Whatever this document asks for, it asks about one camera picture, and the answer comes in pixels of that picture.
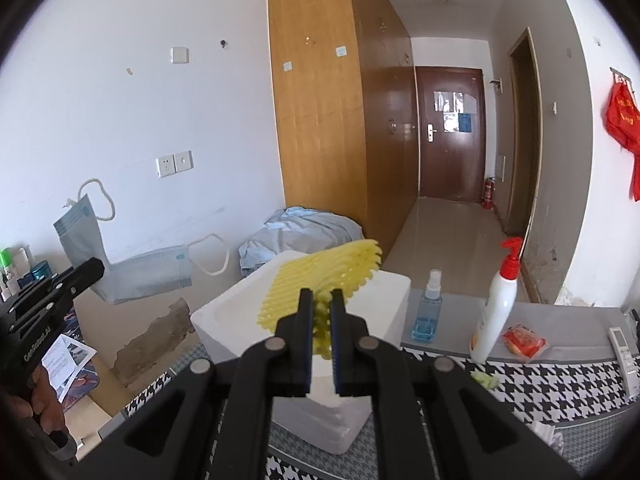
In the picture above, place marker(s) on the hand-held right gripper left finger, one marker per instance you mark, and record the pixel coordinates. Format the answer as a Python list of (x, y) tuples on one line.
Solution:
[(301, 342)]

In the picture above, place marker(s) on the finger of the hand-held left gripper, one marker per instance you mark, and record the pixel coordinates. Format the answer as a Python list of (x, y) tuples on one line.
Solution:
[(45, 307), (82, 272)]

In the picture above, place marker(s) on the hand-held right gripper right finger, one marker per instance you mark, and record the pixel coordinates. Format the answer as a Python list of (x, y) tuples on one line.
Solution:
[(339, 342)]

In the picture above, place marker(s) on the blue face mask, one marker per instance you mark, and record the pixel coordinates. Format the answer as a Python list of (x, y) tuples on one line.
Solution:
[(140, 275)]

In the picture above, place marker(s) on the yellow foam fruit net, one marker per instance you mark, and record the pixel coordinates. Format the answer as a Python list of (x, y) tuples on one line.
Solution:
[(320, 270)]

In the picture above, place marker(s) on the white foam box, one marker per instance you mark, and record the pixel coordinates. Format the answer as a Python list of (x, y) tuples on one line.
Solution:
[(230, 320)]

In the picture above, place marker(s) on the person's left hand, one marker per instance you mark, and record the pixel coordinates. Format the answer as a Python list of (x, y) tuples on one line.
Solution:
[(47, 400)]

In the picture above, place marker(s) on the printed paper leaflet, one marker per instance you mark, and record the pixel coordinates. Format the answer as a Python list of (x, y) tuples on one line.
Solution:
[(62, 362)]

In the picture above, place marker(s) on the blue jar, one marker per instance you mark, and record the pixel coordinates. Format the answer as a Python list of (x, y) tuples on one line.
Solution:
[(41, 272)]

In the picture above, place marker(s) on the small white bottle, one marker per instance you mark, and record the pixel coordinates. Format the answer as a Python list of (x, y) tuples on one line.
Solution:
[(20, 262)]

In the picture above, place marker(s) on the green cap bottle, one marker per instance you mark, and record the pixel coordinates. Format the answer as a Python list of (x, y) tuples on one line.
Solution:
[(5, 260)]

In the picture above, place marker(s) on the blue spray bottle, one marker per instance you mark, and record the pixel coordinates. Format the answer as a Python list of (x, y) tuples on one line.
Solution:
[(426, 317)]

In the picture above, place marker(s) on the light blue cloth pile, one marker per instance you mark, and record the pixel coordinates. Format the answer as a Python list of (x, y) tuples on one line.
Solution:
[(300, 232)]

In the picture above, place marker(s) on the small green foam piece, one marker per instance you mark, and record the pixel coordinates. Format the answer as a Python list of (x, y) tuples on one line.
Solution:
[(486, 380)]

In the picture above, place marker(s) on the white red pump bottle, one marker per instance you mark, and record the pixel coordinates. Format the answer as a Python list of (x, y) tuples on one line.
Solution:
[(492, 320)]

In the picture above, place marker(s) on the red snack packet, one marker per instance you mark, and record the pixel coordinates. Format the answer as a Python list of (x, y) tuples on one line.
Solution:
[(524, 342)]

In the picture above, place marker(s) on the brown entrance door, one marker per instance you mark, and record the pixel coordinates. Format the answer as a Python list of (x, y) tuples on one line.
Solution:
[(450, 170)]

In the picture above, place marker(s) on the wooden wardrobe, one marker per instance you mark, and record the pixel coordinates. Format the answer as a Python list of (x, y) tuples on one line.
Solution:
[(320, 135)]

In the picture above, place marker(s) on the red fire extinguisher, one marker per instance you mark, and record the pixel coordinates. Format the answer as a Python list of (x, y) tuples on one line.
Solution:
[(487, 194)]

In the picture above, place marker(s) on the houndstooth tablecloth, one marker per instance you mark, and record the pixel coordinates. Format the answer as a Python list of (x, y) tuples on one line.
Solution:
[(550, 390)]

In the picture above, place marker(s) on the white plastic wrapper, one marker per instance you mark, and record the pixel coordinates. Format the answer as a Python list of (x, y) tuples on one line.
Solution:
[(547, 435)]

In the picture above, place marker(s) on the blue door notice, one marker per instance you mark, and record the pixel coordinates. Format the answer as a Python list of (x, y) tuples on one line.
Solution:
[(465, 121)]

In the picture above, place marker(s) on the paper sheets on door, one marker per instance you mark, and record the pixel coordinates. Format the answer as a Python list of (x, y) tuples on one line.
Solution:
[(447, 101)]

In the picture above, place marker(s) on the white remote control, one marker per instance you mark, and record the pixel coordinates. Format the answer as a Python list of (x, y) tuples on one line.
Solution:
[(625, 352)]

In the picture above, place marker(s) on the small red hanging bag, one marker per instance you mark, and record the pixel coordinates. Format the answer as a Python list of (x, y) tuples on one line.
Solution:
[(636, 175)]

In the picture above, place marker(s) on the large red hanging bag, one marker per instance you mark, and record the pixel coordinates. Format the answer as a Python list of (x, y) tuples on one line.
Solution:
[(620, 115)]

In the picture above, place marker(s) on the white wall socket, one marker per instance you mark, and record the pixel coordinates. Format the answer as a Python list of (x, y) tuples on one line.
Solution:
[(166, 165)]

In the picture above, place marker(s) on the white wall switch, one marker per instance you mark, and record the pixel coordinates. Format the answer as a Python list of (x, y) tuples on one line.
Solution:
[(179, 55), (183, 160)]

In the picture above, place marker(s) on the brown side door frame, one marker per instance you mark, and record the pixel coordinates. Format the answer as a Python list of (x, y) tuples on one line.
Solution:
[(525, 110)]

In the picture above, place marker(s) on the wall hook rack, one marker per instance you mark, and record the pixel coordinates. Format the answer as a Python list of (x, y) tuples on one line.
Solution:
[(621, 74)]

